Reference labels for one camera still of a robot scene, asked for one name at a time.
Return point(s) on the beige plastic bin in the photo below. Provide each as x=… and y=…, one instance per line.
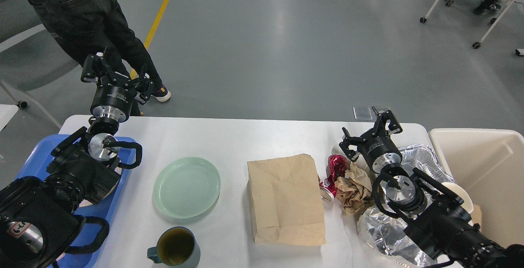
x=489, y=165

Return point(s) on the aluminium foil tray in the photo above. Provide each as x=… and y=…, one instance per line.
x=422, y=157

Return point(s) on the person in dark trousers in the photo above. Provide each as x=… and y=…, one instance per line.
x=84, y=27

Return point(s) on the crumpled brown paper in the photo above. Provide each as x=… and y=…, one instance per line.
x=354, y=190

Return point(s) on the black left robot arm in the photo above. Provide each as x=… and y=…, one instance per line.
x=38, y=219

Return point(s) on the brown paper bag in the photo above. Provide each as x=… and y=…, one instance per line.
x=286, y=204

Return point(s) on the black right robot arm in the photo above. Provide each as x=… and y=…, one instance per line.
x=435, y=219

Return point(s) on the grey chair left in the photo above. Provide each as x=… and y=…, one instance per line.
x=24, y=105

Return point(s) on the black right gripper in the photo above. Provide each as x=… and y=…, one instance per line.
x=379, y=152

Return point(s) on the grey floor plate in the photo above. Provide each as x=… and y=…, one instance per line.
x=368, y=113

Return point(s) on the pink plate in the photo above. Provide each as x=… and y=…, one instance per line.
x=107, y=191

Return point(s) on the dark teal mug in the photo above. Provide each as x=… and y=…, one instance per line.
x=177, y=247

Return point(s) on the light green plate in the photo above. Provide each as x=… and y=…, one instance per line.
x=186, y=188

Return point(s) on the white paper cup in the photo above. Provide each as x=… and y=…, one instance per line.
x=468, y=204

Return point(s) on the crumpled aluminium foil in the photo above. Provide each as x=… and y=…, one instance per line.
x=385, y=235

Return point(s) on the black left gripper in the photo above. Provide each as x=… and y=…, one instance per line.
x=111, y=101

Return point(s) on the crushed red can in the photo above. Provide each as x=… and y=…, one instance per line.
x=336, y=167

